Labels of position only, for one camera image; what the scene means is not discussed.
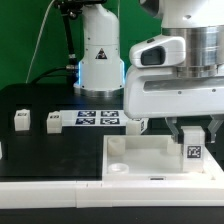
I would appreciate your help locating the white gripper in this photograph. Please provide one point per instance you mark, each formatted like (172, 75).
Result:
(159, 93)

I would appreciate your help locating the white square table top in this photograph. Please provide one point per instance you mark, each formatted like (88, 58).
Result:
(151, 157)

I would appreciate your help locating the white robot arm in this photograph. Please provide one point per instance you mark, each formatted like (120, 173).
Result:
(178, 73)

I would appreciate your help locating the white base tag plate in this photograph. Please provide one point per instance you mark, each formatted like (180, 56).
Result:
(93, 118)

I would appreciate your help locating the white L-shaped obstacle fence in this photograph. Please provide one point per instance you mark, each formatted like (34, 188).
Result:
(85, 194)

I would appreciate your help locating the white part left edge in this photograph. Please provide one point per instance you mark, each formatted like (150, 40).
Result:
(1, 153)

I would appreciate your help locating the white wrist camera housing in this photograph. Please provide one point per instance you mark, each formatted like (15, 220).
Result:
(159, 51)

